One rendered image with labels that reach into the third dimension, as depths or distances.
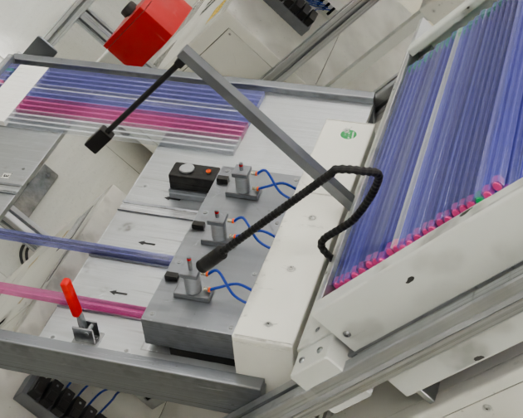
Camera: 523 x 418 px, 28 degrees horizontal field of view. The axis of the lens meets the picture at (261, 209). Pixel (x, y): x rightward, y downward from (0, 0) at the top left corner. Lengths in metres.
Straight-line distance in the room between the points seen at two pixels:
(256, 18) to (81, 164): 0.67
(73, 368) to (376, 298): 0.48
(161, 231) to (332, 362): 0.49
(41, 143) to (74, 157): 1.20
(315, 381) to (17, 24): 2.16
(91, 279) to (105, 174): 1.54
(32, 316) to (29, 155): 0.31
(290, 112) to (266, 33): 1.00
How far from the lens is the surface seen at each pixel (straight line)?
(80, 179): 3.00
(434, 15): 2.62
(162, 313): 1.38
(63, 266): 2.02
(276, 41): 2.82
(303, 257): 1.41
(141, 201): 1.66
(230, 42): 2.81
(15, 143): 1.85
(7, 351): 1.48
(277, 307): 1.34
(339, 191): 1.40
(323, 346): 1.22
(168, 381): 1.39
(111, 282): 1.53
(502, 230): 1.05
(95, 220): 2.11
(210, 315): 1.37
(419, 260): 1.10
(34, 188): 2.89
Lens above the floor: 2.16
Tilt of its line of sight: 40 degrees down
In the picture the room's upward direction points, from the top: 54 degrees clockwise
